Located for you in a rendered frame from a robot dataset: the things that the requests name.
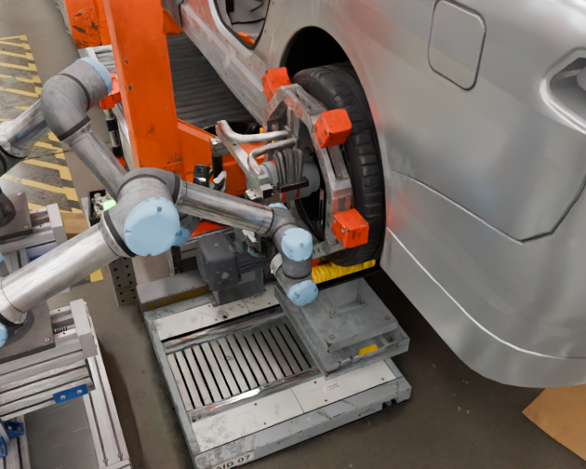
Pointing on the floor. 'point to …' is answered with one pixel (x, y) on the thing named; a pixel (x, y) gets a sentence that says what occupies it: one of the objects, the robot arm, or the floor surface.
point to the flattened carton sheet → (574, 419)
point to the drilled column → (123, 280)
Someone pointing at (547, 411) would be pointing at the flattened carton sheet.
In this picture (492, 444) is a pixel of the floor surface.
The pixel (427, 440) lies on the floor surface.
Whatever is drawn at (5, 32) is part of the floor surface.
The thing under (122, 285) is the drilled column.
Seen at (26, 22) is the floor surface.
